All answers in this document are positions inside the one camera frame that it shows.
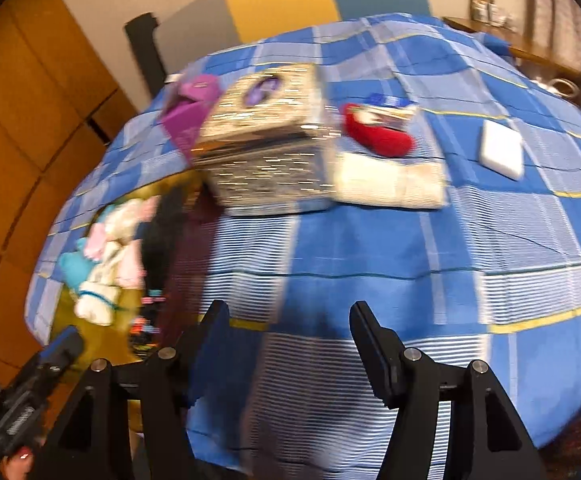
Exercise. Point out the beige knitted cloth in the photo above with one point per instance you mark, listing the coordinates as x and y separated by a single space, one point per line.
368 181

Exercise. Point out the multicolour sofa backrest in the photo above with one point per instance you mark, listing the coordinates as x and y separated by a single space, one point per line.
204 26

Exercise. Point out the black beaded hair wig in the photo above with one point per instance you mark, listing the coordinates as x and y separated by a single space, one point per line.
158 244

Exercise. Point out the pink fluffy sock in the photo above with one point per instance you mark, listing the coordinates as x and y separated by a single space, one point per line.
115 241

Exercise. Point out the red reindeer christmas sock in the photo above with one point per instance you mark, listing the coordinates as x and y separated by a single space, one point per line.
381 129

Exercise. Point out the wooden side table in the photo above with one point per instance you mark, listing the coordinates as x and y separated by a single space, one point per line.
534 61

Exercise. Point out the white sponge block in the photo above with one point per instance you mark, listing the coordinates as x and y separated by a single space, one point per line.
502 150

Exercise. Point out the sparkly silver box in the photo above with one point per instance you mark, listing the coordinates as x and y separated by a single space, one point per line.
268 146

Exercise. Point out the purple gift box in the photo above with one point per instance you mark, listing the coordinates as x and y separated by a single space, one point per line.
188 103

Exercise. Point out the blue checkered tablecloth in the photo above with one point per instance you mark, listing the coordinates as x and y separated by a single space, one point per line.
493 275

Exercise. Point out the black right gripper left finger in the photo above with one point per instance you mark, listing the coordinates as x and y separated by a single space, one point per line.
91 438

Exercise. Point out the white blue-striped sock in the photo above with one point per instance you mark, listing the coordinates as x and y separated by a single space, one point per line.
98 296

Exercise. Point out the blue plush toy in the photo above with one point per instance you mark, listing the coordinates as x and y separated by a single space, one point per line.
75 266

